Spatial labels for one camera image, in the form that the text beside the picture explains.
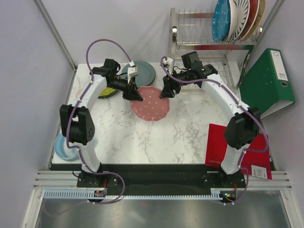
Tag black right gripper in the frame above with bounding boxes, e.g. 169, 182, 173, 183
159, 69, 191, 99

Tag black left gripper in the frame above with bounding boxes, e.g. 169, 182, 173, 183
108, 76, 143, 102

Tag dark plate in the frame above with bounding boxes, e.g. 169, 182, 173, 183
98, 90, 119, 99

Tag blue polka dot plate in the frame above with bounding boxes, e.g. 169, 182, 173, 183
211, 0, 231, 43

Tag brown-rimmed petal pattern plate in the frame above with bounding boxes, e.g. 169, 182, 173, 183
224, 0, 238, 42

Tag white plate with blue stripes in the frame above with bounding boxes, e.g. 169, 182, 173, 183
230, 0, 250, 42

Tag red plate with teal flower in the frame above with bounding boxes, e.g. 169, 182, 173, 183
240, 0, 260, 41

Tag green polka dot plate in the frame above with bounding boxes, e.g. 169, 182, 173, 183
99, 87, 116, 97

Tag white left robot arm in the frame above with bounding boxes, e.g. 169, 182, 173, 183
59, 67, 143, 187

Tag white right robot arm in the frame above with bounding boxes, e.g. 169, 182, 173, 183
160, 69, 264, 187

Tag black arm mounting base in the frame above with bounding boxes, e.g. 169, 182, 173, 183
77, 164, 246, 195

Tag steel two-tier dish rack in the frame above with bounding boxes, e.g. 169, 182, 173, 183
168, 8, 263, 90

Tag grey-blue ceramic plate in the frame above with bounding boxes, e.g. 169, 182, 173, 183
121, 61, 156, 88

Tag light blue headphones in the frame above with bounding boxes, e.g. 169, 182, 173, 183
53, 133, 81, 164

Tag green lever arch binder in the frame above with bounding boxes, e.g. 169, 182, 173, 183
239, 48, 295, 119

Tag red folder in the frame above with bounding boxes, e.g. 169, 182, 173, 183
205, 123, 272, 180

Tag cream plate with bird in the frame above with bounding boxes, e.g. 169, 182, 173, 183
242, 0, 266, 41

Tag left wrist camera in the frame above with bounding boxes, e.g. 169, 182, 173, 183
103, 58, 121, 72

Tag white slotted cable duct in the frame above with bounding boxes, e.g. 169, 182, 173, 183
43, 189, 227, 200

